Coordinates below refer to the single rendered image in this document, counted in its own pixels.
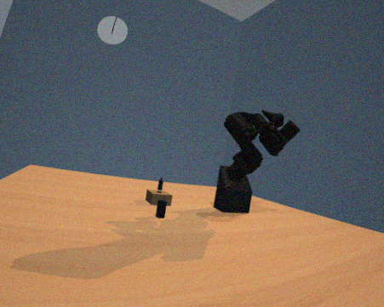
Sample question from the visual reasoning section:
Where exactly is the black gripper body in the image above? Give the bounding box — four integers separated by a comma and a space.
250, 113, 284, 131

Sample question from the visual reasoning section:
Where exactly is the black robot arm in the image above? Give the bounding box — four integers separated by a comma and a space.
224, 112, 300, 183

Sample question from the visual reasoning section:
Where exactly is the tan square block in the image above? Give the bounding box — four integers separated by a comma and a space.
146, 190, 172, 206

